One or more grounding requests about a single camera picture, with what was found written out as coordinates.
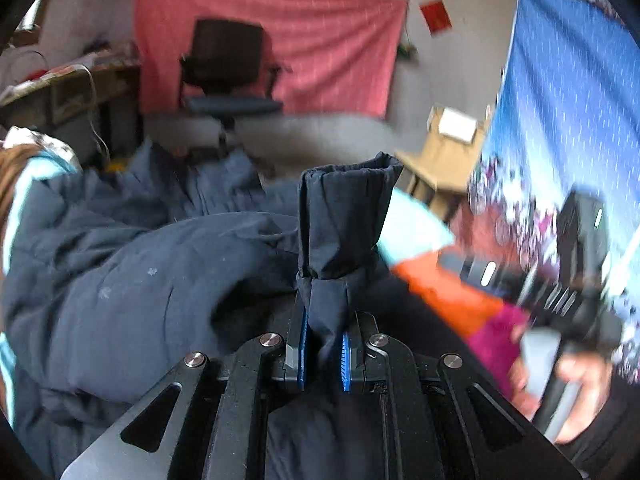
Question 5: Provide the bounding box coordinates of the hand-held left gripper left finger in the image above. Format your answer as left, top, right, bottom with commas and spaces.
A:
60, 287, 308, 480

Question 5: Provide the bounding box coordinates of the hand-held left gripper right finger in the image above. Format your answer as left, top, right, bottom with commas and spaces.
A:
341, 310, 583, 480

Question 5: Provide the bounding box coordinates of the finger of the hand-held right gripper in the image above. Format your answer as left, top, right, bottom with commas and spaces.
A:
437, 251, 523, 298

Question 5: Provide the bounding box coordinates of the navy padded jacket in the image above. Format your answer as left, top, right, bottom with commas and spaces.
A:
2, 140, 506, 480

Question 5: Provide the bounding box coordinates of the person's right forearm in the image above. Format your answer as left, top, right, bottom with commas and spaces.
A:
560, 372, 640, 467

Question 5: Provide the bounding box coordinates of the person's right hand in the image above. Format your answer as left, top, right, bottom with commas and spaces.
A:
509, 327, 613, 445

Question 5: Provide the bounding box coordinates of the colour block blanket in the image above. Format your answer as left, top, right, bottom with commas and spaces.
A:
0, 127, 531, 426

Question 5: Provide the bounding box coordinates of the cardboard box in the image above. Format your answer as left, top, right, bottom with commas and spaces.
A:
395, 105, 493, 221

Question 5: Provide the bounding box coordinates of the white flat box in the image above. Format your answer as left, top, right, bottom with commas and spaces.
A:
437, 109, 478, 143

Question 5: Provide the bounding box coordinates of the blue printed hanging cloth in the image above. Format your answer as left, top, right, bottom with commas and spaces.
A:
467, 0, 640, 386

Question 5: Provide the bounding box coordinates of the black office chair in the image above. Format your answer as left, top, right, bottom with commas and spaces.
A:
179, 19, 286, 161

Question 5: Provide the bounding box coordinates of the floral printed cloth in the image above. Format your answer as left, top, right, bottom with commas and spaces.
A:
2, 126, 78, 168

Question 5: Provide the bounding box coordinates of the cluttered wooden desk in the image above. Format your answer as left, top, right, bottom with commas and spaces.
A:
0, 55, 143, 161

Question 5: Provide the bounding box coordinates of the red paper wall square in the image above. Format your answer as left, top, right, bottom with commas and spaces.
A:
419, 0, 453, 36

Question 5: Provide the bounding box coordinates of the pink checked wall cloth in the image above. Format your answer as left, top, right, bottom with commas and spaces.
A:
134, 0, 408, 120

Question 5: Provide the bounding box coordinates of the white cable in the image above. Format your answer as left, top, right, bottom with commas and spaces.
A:
82, 65, 111, 161

